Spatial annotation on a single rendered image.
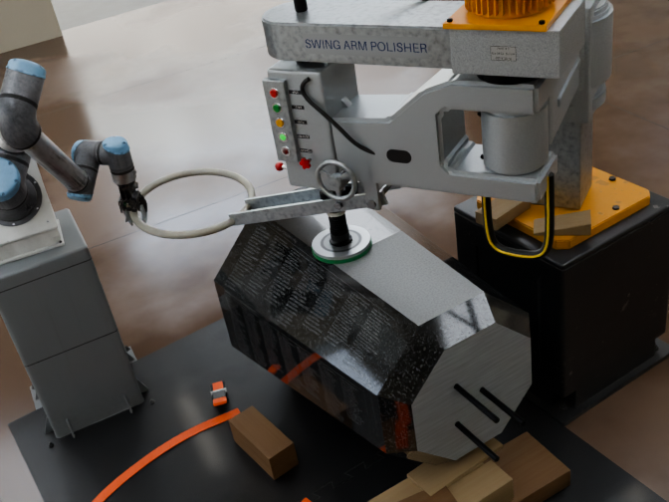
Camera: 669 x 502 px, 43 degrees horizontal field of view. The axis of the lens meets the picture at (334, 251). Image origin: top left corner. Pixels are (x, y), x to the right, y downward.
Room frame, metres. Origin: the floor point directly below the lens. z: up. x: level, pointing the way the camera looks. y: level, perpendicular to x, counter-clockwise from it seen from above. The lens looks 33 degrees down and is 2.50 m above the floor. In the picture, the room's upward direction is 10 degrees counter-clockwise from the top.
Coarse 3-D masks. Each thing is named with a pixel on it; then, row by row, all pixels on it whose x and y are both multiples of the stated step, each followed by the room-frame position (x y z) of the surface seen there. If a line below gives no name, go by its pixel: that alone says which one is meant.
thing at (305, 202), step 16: (288, 192) 2.76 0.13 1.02; (304, 192) 2.72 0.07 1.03; (384, 192) 2.47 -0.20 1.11; (256, 208) 2.85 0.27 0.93; (272, 208) 2.67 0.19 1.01; (288, 208) 2.63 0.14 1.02; (304, 208) 2.59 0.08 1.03; (320, 208) 2.56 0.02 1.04; (336, 208) 2.51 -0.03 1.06; (352, 208) 2.48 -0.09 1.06; (240, 224) 2.76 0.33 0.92
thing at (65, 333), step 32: (64, 224) 3.14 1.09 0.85; (32, 256) 2.92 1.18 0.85; (64, 256) 2.89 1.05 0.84; (0, 288) 2.80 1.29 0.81; (32, 288) 2.84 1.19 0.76; (64, 288) 2.88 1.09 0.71; (96, 288) 2.92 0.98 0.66; (32, 320) 2.82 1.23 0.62; (64, 320) 2.86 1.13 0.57; (96, 320) 2.90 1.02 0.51; (32, 352) 2.80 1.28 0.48; (64, 352) 2.84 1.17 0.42; (96, 352) 2.88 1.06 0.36; (128, 352) 3.31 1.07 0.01; (32, 384) 3.17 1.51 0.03; (64, 384) 2.82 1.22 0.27; (96, 384) 2.87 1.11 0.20; (128, 384) 2.91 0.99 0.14; (64, 416) 2.81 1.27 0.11; (96, 416) 2.85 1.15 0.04
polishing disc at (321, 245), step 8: (328, 232) 2.66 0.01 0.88; (352, 232) 2.63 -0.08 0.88; (360, 232) 2.62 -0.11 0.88; (320, 240) 2.62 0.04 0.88; (328, 240) 2.61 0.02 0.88; (352, 240) 2.58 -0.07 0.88; (360, 240) 2.57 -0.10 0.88; (368, 240) 2.56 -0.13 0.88; (320, 248) 2.57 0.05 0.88; (328, 248) 2.56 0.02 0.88; (336, 248) 2.55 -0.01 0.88; (344, 248) 2.54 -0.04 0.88; (352, 248) 2.53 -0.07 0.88; (360, 248) 2.52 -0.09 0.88; (320, 256) 2.53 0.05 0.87; (328, 256) 2.51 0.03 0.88; (336, 256) 2.50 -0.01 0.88; (344, 256) 2.49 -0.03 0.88; (352, 256) 2.49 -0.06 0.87
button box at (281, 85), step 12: (264, 84) 2.54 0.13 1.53; (276, 84) 2.52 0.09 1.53; (288, 96) 2.52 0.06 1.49; (288, 108) 2.51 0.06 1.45; (288, 120) 2.51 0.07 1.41; (276, 132) 2.54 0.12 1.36; (288, 132) 2.52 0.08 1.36; (276, 144) 2.55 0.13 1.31; (288, 144) 2.52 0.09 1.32; (288, 156) 2.53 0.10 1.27; (300, 156) 2.52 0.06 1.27
